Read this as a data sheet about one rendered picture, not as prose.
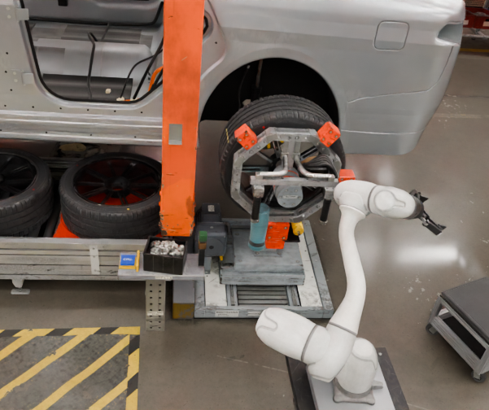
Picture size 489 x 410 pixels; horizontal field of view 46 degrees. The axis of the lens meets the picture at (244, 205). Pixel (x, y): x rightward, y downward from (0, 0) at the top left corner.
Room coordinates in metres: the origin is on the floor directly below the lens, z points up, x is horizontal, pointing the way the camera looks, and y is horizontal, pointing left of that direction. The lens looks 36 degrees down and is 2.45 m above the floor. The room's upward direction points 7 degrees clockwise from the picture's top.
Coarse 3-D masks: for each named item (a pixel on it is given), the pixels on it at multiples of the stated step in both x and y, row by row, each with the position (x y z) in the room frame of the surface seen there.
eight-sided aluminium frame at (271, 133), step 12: (264, 132) 2.44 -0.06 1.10; (276, 132) 2.42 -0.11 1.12; (288, 132) 2.44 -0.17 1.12; (300, 132) 2.47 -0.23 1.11; (312, 132) 2.47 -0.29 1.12; (264, 144) 2.40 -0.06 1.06; (324, 144) 2.45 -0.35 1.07; (240, 156) 2.39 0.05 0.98; (336, 156) 2.50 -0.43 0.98; (240, 168) 2.39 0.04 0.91; (336, 168) 2.46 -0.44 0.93; (240, 180) 2.39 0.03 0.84; (240, 192) 2.43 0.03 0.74; (240, 204) 2.39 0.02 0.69; (252, 204) 2.44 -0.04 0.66; (312, 204) 2.46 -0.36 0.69; (276, 216) 2.42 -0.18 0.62; (288, 216) 2.43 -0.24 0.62; (300, 216) 2.44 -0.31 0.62
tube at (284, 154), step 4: (284, 144) 2.41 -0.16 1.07; (288, 144) 2.42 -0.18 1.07; (284, 148) 2.41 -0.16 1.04; (284, 152) 2.41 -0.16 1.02; (284, 156) 2.39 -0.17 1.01; (284, 160) 2.35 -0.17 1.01; (284, 164) 2.32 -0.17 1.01; (288, 164) 2.33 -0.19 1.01; (284, 168) 2.28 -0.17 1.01; (288, 168) 2.30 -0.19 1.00; (256, 172) 2.23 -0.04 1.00; (260, 172) 2.22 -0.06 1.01; (264, 172) 2.22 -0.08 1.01; (268, 172) 2.23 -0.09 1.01; (272, 172) 2.23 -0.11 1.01; (276, 172) 2.23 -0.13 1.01; (280, 172) 2.24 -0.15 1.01; (284, 172) 2.25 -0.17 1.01; (256, 176) 2.21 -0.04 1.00; (260, 176) 2.21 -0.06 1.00; (264, 176) 2.21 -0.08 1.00; (268, 176) 2.22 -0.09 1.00; (272, 176) 2.22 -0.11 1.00; (276, 176) 2.22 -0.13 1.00; (280, 176) 2.23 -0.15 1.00
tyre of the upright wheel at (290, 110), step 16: (272, 96) 2.70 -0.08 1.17; (288, 96) 2.70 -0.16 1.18; (240, 112) 2.65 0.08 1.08; (256, 112) 2.57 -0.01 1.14; (272, 112) 2.53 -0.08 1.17; (288, 112) 2.52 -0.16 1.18; (304, 112) 2.56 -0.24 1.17; (320, 112) 2.66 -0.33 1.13; (256, 128) 2.48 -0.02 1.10; (304, 128) 2.52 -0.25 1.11; (320, 128) 2.53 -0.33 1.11; (224, 144) 2.54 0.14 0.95; (240, 144) 2.47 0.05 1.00; (336, 144) 2.54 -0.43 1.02; (224, 160) 2.46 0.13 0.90; (224, 176) 2.46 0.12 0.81; (320, 192) 2.55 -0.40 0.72; (240, 208) 2.48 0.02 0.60
